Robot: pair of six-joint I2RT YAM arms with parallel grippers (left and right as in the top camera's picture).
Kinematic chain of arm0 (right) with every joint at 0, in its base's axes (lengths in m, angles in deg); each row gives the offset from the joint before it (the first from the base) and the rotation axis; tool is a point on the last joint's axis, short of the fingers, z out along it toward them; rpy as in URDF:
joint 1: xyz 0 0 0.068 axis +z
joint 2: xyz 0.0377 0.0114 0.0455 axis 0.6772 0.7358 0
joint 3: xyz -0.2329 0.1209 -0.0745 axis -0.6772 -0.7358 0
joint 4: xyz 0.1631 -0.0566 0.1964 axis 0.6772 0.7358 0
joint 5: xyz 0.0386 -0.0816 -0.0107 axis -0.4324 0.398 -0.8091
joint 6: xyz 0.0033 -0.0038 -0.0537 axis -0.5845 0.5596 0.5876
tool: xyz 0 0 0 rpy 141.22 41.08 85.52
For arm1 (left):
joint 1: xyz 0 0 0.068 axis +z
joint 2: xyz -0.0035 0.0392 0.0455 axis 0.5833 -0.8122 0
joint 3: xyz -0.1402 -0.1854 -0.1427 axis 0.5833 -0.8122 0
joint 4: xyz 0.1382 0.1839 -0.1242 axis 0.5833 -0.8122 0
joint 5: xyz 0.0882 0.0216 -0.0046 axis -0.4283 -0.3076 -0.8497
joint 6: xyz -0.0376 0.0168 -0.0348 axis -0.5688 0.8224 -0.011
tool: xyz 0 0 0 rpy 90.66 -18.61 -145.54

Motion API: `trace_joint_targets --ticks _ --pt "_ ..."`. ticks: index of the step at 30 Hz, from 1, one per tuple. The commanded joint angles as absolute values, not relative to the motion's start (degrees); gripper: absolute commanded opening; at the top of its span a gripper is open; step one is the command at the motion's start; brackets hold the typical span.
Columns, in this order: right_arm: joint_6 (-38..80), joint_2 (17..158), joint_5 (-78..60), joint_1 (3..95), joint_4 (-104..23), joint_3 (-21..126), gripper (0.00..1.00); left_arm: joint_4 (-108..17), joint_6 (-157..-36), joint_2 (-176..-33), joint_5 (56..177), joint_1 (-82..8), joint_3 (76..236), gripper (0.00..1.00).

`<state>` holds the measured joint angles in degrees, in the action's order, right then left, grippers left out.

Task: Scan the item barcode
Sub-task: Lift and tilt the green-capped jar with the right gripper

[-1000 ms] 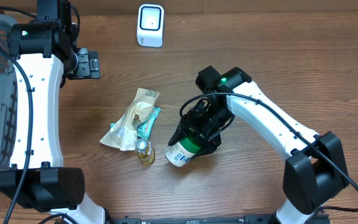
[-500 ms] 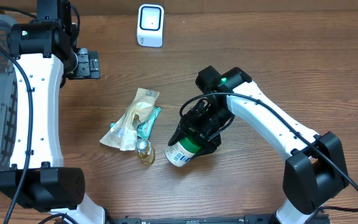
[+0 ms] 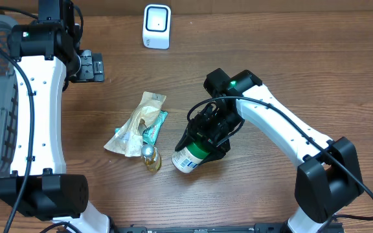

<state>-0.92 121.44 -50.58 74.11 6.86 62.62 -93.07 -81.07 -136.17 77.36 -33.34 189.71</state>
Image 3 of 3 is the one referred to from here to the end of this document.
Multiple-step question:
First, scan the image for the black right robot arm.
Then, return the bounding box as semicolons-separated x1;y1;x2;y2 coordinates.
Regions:
171;69;363;232

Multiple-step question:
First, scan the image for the green lid jar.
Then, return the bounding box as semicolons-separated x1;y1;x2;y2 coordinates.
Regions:
171;142;209;173

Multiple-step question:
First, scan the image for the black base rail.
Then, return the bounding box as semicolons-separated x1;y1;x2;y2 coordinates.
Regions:
110;222;346;233

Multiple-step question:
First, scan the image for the brown snack package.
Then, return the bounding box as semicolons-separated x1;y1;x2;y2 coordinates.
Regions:
104;91;166;157

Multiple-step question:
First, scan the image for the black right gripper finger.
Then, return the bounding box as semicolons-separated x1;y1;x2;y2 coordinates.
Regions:
200;147;231;165
174;128;196;151

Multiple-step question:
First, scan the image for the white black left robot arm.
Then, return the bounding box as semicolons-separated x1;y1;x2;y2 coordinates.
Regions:
0;1;115;232

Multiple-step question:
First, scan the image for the yellow oil bottle silver cap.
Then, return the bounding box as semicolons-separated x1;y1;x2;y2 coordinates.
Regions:
141;144;162;173

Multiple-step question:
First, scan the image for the white black barcode scanner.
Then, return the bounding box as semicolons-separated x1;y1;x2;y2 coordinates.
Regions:
142;4;172;50

